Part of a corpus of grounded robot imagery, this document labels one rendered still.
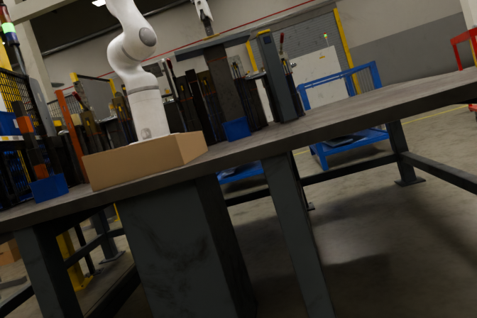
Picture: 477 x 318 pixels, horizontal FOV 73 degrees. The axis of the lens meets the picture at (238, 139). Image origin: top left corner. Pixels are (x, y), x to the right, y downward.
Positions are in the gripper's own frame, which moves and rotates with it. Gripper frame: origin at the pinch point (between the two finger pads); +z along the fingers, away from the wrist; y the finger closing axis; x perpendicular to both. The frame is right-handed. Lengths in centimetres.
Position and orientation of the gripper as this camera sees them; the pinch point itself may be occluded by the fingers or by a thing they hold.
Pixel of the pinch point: (209, 32)
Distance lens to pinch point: 162.9
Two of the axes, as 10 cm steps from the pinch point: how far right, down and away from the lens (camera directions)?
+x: -9.5, 2.8, 1.6
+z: 3.0, 9.5, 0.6
